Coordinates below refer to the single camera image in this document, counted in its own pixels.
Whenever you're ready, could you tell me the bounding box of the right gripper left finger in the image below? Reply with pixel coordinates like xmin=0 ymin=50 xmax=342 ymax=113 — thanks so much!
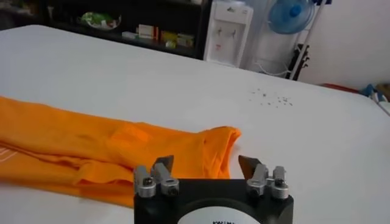
xmin=133 ymin=155 xmax=180 ymax=198

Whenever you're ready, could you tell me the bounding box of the orange t-shirt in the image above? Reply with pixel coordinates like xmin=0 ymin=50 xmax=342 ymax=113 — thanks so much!
xmin=0 ymin=96 xmax=242 ymax=208

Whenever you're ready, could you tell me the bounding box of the blue water jug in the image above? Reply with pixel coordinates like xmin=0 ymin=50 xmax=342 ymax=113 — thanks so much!
xmin=268 ymin=0 xmax=316 ymax=35

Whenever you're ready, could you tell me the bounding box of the white red medicine box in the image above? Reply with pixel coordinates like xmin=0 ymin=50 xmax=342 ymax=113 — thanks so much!
xmin=138 ymin=24 xmax=159 ymax=40

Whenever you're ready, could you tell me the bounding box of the white water dispenser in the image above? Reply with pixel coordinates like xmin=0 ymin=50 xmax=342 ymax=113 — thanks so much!
xmin=203 ymin=0 xmax=254 ymax=68

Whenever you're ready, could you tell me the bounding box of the black shelf unit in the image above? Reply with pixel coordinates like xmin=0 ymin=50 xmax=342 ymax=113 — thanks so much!
xmin=0 ymin=0 xmax=214 ymax=60

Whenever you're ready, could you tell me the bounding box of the green white plastic bag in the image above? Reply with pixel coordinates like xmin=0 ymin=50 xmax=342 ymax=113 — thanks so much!
xmin=79 ymin=11 xmax=122 ymax=30

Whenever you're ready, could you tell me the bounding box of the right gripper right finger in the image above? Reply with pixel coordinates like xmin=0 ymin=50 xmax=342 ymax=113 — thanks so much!
xmin=238 ymin=155 xmax=289 ymax=200

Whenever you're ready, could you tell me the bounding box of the white metal jug rack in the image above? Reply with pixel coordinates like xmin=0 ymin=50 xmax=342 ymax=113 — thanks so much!
xmin=252 ymin=0 xmax=328 ymax=80

